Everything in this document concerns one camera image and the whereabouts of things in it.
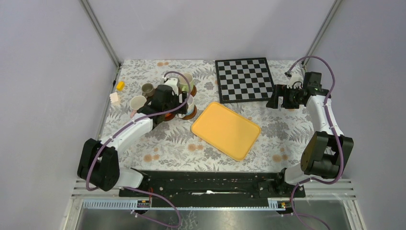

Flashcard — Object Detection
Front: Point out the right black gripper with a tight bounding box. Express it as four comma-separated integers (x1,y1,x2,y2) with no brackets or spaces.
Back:
265,85,303,110

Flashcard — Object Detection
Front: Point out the white mug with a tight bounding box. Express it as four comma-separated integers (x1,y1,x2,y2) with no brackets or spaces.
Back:
178,96,195,118

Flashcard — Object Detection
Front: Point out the green mug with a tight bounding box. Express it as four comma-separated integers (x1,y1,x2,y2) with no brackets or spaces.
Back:
178,73,194,92

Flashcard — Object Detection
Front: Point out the brown wooden coaster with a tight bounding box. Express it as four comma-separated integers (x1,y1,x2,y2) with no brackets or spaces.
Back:
191,85,197,97
182,106,197,120

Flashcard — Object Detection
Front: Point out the small grey cup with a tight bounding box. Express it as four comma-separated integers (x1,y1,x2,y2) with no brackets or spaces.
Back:
141,83,155,98

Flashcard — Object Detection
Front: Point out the pink mug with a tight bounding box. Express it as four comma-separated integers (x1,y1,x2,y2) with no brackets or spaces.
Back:
130,95,147,118

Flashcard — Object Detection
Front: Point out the yellow plastic tray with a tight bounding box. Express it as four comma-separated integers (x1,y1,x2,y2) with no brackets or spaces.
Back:
191,102,261,161

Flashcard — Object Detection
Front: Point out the orange enamel mug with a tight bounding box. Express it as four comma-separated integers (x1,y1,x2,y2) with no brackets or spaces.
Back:
164,113,175,121

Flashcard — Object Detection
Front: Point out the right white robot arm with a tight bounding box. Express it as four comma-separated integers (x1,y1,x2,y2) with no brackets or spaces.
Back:
266,71,354,197

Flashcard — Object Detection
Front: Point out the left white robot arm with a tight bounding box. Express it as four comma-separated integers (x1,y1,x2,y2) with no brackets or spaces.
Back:
77,83,192,197

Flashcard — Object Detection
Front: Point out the black white chessboard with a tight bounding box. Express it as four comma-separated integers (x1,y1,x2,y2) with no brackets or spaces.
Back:
214,57,274,104

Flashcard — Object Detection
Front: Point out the floral tablecloth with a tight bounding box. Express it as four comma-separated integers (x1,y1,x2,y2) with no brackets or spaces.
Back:
101,60,314,172

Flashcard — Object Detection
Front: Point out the yellow block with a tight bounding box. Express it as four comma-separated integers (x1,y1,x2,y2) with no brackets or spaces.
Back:
116,81,125,91

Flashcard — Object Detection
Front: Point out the cream white block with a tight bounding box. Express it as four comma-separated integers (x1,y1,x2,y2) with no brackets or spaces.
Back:
109,92,121,104

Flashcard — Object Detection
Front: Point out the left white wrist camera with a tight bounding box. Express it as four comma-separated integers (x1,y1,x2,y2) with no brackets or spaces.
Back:
163,78,179,95

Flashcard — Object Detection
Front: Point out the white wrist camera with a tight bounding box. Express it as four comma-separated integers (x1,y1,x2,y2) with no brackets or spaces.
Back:
163,78,179,95
285,71,303,89

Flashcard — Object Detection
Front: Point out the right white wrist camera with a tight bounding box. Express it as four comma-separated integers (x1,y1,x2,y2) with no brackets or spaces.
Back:
285,71,303,89

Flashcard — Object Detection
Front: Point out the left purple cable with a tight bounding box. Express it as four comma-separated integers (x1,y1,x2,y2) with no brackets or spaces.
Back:
85,71,193,229

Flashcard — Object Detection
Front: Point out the purple cable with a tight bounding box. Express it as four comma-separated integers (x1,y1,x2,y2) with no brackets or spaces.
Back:
284,56,345,230
85,71,193,229

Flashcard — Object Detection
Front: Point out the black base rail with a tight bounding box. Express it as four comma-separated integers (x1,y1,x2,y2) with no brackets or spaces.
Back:
139,171,294,208

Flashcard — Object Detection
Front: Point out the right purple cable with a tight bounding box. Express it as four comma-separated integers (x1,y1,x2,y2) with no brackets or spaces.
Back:
284,56,345,230

